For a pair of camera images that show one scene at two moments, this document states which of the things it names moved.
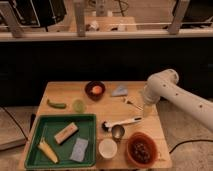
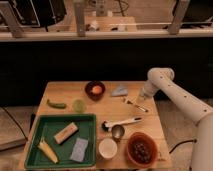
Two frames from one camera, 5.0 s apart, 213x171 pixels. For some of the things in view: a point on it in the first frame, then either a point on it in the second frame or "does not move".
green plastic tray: [63, 140] does not move
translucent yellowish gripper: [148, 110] → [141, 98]
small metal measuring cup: [117, 131] does not move
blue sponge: [79, 150] does not move
